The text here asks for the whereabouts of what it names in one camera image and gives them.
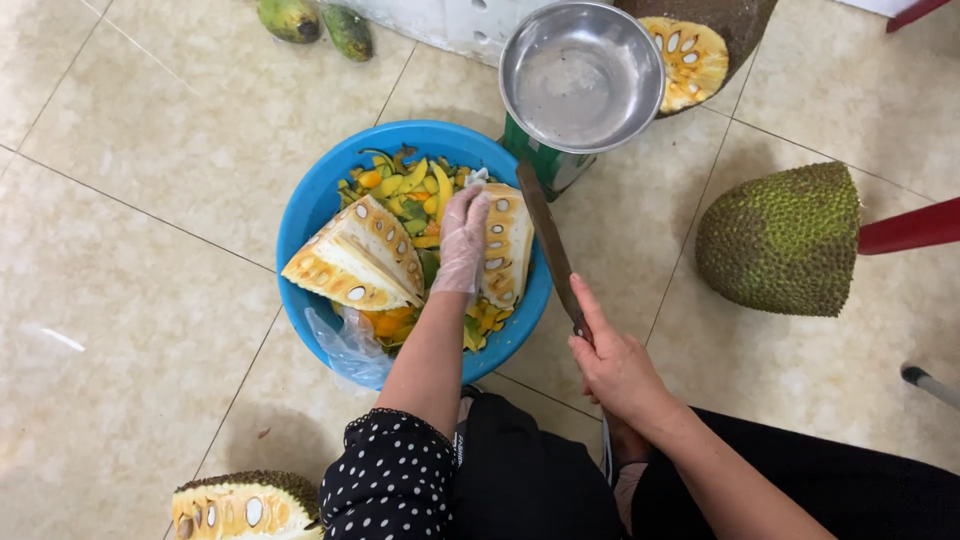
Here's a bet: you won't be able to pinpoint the heap of fruit peel scraps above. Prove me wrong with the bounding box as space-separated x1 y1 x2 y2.
333 144 520 354

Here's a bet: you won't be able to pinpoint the small cut jackfruit piece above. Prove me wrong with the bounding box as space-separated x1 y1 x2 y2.
171 470 325 540

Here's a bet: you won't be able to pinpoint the brown-skinned cut jackfruit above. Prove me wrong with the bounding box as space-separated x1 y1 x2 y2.
615 0 780 120

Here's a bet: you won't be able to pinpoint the big green jackfruit half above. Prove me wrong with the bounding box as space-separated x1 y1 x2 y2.
694 161 862 318

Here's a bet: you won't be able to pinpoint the person's right hand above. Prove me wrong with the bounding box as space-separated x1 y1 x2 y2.
567 272 678 430

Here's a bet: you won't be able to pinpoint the narrow jackfruit core slice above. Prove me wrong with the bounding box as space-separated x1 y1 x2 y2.
480 182 535 310

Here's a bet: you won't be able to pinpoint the person's foot in sandal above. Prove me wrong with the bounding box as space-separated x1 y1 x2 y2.
602 411 652 535

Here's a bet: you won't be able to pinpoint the black polka dot sleeve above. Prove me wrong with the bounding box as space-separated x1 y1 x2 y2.
318 408 459 540

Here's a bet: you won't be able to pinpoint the grey leg with black tip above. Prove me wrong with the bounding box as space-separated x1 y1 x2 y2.
900 365 960 411

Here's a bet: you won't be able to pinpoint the blue plastic basin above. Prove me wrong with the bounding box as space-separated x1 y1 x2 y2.
276 120 554 390

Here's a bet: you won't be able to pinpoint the clear plastic bag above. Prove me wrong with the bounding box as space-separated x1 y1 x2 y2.
305 307 393 391

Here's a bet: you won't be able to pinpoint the large jackfruit core wedge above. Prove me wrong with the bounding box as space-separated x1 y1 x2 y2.
281 195 426 312

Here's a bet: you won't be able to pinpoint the red stool leg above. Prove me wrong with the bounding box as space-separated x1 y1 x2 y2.
858 197 960 256
886 0 952 33

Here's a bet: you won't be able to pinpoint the green weighing scale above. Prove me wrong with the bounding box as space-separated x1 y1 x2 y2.
498 112 599 204

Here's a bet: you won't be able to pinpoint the white foam box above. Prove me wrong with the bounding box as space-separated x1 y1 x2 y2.
318 0 556 69

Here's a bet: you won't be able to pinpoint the round steel weighing bowl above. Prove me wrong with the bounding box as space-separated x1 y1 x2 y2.
498 0 666 155

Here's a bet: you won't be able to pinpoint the person's left hand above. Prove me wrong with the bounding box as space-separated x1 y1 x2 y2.
429 183 494 297

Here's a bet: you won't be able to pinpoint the green mango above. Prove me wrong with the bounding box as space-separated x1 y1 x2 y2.
322 3 375 63
256 0 322 45

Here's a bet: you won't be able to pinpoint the long dark kitchen knife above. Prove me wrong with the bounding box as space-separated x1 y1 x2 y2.
515 159 595 346

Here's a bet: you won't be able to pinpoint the person's black trousers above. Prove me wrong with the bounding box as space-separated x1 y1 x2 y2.
450 393 960 540

